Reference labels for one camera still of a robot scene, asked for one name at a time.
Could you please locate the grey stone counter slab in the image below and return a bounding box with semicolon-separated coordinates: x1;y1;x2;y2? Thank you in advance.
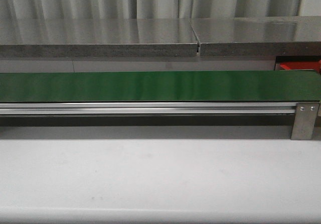
1;19;198;58

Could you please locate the green conveyor belt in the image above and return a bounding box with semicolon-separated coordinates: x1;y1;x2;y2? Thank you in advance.
1;70;320;103

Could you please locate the red plastic tray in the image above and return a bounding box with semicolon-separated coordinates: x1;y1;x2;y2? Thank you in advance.
280;61;319;73

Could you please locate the white pleated curtain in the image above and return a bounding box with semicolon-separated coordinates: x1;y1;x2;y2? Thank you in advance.
1;0;301;19

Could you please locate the steel conveyor support bracket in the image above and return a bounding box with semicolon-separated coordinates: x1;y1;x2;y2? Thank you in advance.
291;102;319;140

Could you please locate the aluminium conveyor frame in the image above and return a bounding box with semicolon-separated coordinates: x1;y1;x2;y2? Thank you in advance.
1;102;320;116

